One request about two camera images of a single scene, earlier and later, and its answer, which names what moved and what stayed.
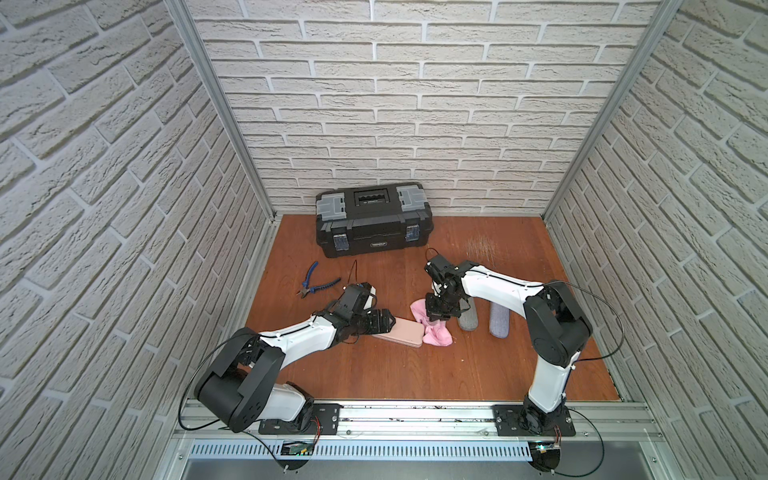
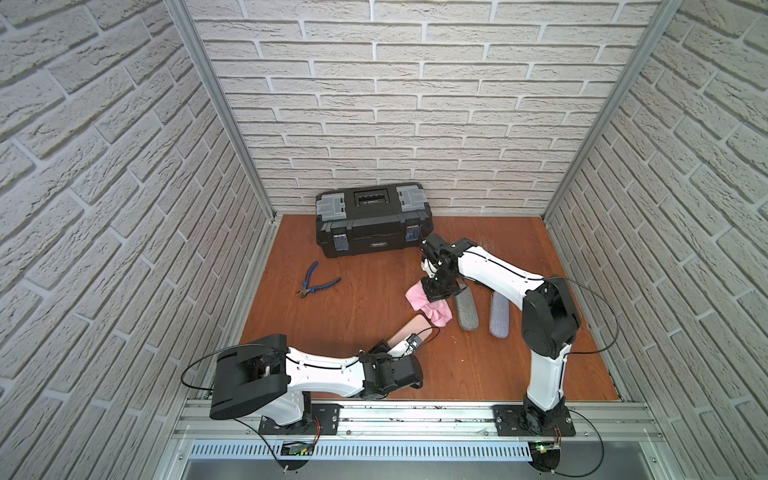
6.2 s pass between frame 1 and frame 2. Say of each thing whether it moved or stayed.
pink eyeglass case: moved
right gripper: moved
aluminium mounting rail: stayed
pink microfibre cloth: moved
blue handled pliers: stayed
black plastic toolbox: stayed
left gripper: moved
